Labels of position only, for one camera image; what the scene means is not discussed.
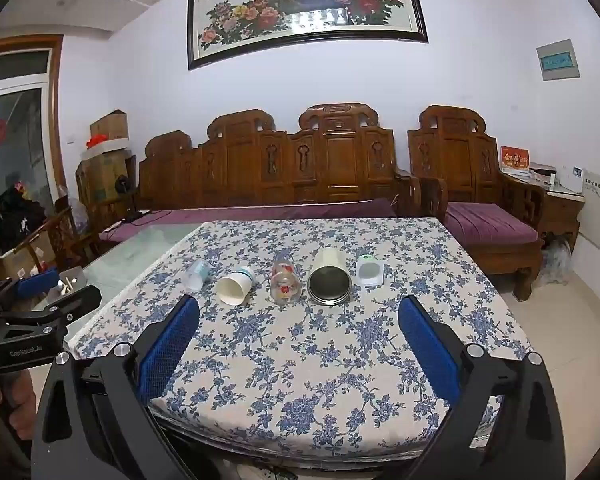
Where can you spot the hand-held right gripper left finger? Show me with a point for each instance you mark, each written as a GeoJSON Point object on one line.
{"type": "Point", "coordinates": [172, 340]}

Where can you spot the long purple sofa cushion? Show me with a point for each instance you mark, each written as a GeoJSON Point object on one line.
{"type": "Point", "coordinates": [260, 212]}

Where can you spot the purple armchair cushion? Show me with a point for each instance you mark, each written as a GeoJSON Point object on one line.
{"type": "Point", "coordinates": [490, 222]}

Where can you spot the white wall distribution box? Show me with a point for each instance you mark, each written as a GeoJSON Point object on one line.
{"type": "Point", "coordinates": [596, 210]}

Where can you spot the red gift box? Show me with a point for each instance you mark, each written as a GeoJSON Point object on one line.
{"type": "Point", "coordinates": [515, 159]}

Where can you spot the red printed glass cup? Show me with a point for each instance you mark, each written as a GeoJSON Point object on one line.
{"type": "Point", "coordinates": [285, 285]}

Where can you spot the carved wooden sofa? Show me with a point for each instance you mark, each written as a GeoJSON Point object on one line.
{"type": "Point", "coordinates": [330, 160]}

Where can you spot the grey wall electrical panel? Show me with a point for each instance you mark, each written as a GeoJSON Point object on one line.
{"type": "Point", "coordinates": [558, 60]}

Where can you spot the carved wooden armchair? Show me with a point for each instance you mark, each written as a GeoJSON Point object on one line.
{"type": "Point", "coordinates": [455, 160]}

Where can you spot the wooden side chair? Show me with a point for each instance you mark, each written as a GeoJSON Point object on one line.
{"type": "Point", "coordinates": [60, 230]}

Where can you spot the white translucent plastic cup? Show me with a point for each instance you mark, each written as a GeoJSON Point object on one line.
{"type": "Point", "coordinates": [369, 270]}

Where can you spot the white device on side table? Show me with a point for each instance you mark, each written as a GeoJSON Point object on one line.
{"type": "Point", "coordinates": [571, 178]}

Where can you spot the white paper cup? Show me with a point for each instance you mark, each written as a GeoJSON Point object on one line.
{"type": "Point", "coordinates": [232, 290]}

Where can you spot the wooden side table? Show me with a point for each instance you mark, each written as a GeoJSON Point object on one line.
{"type": "Point", "coordinates": [560, 210]}

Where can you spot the cream steel tumbler cup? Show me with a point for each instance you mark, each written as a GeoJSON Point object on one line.
{"type": "Point", "coordinates": [330, 265]}

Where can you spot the small cardboard box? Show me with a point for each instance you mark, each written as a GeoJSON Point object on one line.
{"type": "Point", "coordinates": [109, 125]}

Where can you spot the clear plastic cup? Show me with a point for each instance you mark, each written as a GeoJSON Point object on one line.
{"type": "Point", "coordinates": [197, 275]}

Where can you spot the blue floral tablecloth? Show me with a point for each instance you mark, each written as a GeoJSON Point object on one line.
{"type": "Point", "coordinates": [305, 360]}

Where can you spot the pile of dark clothes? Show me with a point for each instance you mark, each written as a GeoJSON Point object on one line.
{"type": "Point", "coordinates": [10, 220]}

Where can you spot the wooden framed glass door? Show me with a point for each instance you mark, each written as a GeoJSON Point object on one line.
{"type": "Point", "coordinates": [15, 135]}

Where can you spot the framed peacock flower painting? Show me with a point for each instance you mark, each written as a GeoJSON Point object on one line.
{"type": "Point", "coordinates": [305, 5]}

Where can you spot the person's left hand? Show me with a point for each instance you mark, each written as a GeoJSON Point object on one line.
{"type": "Point", "coordinates": [22, 400]}

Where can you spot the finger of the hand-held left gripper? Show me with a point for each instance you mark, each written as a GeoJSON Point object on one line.
{"type": "Point", "coordinates": [37, 282]}
{"type": "Point", "coordinates": [80, 300]}

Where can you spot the large cardboard box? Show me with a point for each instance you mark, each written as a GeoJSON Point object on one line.
{"type": "Point", "coordinates": [100, 175]}

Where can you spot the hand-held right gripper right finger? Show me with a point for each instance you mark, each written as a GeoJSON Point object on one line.
{"type": "Point", "coordinates": [425, 345]}

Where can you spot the clear plastic bag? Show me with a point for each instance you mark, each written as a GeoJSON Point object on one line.
{"type": "Point", "coordinates": [557, 260]}

